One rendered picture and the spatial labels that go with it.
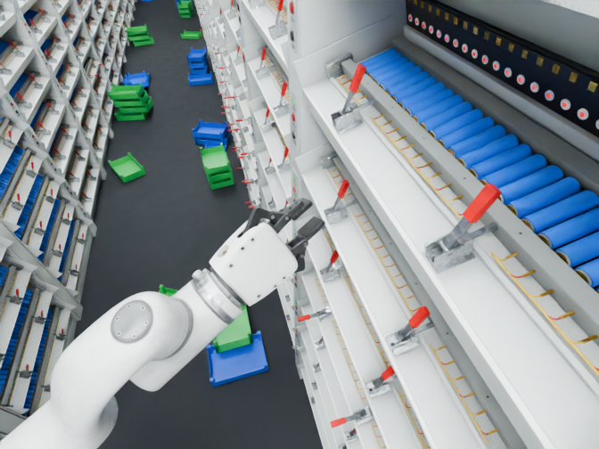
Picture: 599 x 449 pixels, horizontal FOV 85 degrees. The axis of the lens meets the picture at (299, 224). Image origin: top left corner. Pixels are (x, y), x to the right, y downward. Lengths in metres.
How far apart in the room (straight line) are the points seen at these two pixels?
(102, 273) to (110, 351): 2.20
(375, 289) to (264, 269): 0.19
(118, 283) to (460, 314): 2.32
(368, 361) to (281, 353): 1.30
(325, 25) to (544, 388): 0.56
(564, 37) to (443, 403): 0.44
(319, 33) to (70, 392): 0.61
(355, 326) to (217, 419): 1.29
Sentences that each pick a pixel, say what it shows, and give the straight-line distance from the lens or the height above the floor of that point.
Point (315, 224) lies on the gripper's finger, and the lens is 0.51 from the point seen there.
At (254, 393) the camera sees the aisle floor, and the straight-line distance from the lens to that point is 1.93.
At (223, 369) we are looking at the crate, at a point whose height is 0.00.
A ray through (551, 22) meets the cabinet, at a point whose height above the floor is 1.73.
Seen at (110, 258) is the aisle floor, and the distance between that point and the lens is 2.67.
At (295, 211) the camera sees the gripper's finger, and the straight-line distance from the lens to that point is 0.49.
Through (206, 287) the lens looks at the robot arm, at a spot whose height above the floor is 1.46.
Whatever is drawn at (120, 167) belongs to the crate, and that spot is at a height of 0.00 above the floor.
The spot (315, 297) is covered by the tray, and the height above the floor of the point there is 0.97.
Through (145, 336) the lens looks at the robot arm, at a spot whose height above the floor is 1.50.
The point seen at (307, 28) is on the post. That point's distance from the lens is 0.63.
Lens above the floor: 1.84
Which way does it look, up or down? 47 degrees down
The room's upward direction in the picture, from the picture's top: straight up
